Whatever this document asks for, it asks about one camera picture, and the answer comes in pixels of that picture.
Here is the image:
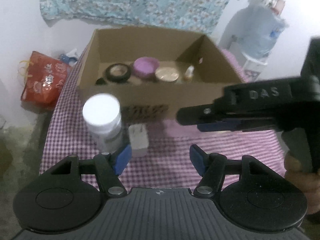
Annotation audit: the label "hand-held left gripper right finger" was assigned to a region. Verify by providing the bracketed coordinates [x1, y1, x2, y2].
[189, 144, 282, 198]

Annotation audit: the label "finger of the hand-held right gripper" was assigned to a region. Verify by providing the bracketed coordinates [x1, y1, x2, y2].
[176, 102, 244, 133]

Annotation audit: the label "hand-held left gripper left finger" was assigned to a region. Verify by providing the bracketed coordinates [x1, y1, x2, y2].
[46, 144, 132, 197]

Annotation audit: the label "white charger plug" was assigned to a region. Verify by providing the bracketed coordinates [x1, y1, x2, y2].
[128, 124, 149, 157]

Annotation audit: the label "brown cardboard box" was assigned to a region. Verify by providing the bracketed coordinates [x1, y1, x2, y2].
[77, 27, 244, 120]

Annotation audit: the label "white bottle with green label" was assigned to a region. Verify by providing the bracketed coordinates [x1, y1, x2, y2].
[82, 93, 123, 153]

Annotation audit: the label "purple collapsible cup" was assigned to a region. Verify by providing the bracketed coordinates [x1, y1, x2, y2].
[133, 57, 159, 79]

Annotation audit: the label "person's right hand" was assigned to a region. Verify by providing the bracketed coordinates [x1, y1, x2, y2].
[284, 152, 320, 215]

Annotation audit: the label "pink checkered tablecloth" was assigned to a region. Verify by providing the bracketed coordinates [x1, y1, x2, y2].
[39, 47, 288, 188]

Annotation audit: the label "white water dispenser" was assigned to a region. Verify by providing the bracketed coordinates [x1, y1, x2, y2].
[229, 41, 268, 80]

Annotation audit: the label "blue water jug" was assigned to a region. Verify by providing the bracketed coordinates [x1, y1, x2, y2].
[241, 0, 288, 59]

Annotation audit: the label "small pink box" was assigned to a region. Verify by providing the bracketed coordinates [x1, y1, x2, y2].
[272, 0, 285, 15]

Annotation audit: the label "red gift bag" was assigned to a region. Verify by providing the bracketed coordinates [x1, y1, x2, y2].
[19, 51, 73, 110]

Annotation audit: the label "blue white plastic item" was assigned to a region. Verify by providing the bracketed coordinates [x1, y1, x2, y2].
[59, 48, 82, 67]

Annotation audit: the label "floral blue cloth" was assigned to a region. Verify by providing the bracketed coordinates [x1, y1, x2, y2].
[39, 0, 250, 34]

